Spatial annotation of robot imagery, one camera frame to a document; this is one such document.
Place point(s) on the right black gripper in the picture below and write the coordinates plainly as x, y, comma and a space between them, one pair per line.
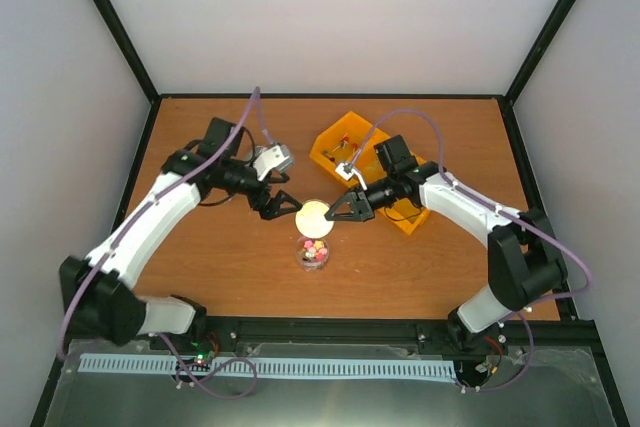
360, 207

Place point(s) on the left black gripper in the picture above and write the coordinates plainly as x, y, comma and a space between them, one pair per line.
269, 210

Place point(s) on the white round lid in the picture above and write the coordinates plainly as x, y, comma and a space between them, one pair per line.
310, 220

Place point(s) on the orange three-compartment bin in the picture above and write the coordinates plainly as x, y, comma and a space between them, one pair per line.
403, 214

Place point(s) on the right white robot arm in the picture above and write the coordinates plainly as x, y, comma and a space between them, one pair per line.
523, 257

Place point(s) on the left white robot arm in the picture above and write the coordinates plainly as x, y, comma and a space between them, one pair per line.
97, 289

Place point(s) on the clear glass bowl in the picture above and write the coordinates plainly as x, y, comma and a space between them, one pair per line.
314, 266

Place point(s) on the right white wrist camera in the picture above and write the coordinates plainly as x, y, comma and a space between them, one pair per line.
351, 175

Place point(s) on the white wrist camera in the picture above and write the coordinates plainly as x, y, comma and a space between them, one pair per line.
277, 158
351, 175

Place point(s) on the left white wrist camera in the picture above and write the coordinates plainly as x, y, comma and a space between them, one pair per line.
277, 158

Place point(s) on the black front rail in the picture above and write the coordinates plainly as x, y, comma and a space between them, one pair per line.
440, 337

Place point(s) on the light blue cable duct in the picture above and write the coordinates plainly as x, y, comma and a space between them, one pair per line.
273, 368

